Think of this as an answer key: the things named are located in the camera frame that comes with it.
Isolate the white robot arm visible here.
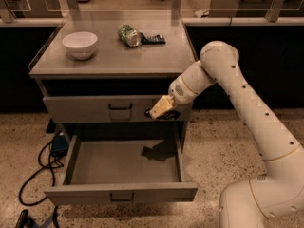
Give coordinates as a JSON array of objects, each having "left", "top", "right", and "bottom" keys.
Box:
[{"left": 149, "top": 41, "right": 304, "bottom": 228}]

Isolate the black chocolate rxbar wrapper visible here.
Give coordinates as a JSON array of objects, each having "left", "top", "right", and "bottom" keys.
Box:
[{"left": 144, "top": 108, "right": 180, "bottom": 120}]

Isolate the black tool on floor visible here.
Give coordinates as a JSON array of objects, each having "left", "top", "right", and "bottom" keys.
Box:
[{"left": 15, "top": 209, "right": 34, "bottom": 228}]

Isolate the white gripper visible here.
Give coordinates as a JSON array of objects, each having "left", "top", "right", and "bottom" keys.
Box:
[{"left": 149, "top": 61, "right": 215, "bottom": 119}]

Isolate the black floor cable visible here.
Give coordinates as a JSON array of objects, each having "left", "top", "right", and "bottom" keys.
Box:
[{"left": 18, "top": 141, "right": 66, "bottom": 206}]

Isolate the blue snack bar wrapper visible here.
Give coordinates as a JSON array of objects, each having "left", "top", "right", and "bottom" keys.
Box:
[{"left": 141, "top": 33, "right": 166, "bottom": 45}]

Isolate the open lower grey drawer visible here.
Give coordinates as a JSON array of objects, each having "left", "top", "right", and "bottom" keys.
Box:
[{"left": 46, "top": 137, "right": 198, "bottom": 205}]

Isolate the white ceramic bowl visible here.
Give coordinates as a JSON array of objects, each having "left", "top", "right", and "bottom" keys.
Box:
[{"left": 62, "top": 31, "right": 98, "bottom": 60}]

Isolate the background grey desk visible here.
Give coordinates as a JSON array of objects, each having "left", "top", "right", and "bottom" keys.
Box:
[{"left": 209, "top": 0, "right": 304, "bottom": 17}]

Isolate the grey metal drawer cabinet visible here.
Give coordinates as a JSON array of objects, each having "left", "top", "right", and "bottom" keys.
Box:
[{"left": 29, "top": 10, "right": 197, "bottom": 140}]

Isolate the blue power box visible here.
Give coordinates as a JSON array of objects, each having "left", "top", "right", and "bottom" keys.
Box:
[{"left": 50, "top": 133, "right": 69, "bottom": 156}]

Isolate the green soda can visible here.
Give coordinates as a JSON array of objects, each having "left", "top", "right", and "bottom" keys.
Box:
[{"left": 117, "top": 24, "right": 141, "bottom": 48}]

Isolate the closed upper grey drawer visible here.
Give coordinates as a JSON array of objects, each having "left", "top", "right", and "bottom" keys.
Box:
[{"left": 43, "top": 93, "right": 194, "bottom": 124}]

